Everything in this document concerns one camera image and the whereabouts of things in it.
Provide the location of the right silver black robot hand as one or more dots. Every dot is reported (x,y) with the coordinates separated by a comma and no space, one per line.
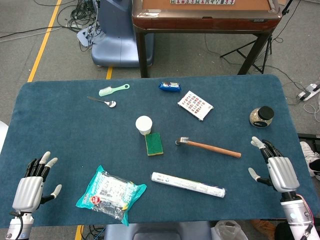
(283,173)

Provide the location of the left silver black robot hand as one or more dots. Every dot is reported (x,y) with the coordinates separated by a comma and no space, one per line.
(26,193)

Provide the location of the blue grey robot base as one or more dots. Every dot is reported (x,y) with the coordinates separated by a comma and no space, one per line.
(112,37)

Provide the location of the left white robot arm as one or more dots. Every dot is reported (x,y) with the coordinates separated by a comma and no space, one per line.
(23,225)

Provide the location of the green yellow sponge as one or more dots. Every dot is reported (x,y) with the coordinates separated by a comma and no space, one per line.
(153,143)

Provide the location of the white sneaker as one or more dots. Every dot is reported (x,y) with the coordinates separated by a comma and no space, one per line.
(310,155)

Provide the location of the glass jar black lid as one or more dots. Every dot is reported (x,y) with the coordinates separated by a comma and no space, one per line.
(260,117)

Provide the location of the white rounded object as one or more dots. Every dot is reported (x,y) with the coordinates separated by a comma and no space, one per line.
(2,135)

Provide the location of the blue table cloth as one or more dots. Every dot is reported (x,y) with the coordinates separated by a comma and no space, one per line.
(62,137)

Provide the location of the clear plastic bag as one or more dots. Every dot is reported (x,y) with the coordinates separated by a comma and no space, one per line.
(227,231)

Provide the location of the teal plastic snack package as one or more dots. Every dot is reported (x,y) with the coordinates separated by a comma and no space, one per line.
(110,195)

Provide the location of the white power strip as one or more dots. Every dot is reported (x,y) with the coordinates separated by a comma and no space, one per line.
(308,91)

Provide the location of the white rolled bag tube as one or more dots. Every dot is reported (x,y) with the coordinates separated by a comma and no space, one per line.
(187,184)

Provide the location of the white card pack red prints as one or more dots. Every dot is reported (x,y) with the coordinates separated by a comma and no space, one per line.
(195,105)

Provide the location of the metal spoon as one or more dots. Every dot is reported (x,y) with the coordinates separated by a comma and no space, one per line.
(111,103)

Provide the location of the black tripod stand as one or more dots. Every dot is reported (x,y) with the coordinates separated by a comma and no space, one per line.
(270,46)

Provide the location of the mint green hair brush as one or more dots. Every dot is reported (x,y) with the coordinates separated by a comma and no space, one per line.
(106,91)

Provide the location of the blue grey robot chassis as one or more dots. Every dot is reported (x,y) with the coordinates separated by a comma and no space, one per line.
(155,230)

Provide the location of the white paper cup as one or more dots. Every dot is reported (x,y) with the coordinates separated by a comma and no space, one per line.
(143,123)

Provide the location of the blue cookie packet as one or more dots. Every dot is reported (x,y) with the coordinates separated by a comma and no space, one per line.
(170,86)

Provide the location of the brown mahjong table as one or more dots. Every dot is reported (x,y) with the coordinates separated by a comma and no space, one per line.
(200,23)

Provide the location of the row of mahjong tiles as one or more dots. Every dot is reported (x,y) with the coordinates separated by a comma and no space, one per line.
(200,2)

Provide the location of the black flat base plate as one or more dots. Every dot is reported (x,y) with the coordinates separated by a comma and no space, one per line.
(310,137)

